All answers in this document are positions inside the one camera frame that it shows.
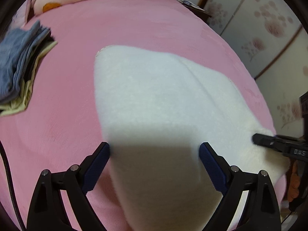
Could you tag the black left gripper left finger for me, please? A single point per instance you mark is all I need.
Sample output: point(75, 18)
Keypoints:
point(47, 211)

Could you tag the right hand orange glove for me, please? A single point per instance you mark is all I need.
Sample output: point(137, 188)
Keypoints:
point(295, 179)

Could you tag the folded black garment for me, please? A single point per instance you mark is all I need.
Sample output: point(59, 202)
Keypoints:
point(34, 54)

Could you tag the dark wooden nightstand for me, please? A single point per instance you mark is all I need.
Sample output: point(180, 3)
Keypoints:
point(204, 16)

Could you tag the floral sliding wardrobe door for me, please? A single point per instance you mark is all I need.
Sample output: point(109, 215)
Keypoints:
point(272, 44)

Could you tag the folded pale green garment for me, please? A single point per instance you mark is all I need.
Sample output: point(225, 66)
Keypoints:
point(21, 103)

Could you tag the pink bed sheet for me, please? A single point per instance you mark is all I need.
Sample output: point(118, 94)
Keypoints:
point(61, 125)

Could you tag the folded blue denim jeans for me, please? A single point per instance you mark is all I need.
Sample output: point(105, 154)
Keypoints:
point(17, 48)

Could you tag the papers on nightstand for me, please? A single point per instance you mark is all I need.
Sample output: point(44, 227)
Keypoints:
point(190, 5)

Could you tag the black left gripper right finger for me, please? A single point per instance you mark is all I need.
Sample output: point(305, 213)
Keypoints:
point(261, 210)

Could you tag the white fuzzy knit cardigan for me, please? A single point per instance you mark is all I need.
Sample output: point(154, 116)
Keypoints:
point(155, 110)

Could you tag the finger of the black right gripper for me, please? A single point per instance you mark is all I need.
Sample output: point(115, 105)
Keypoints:
point(271, 142)

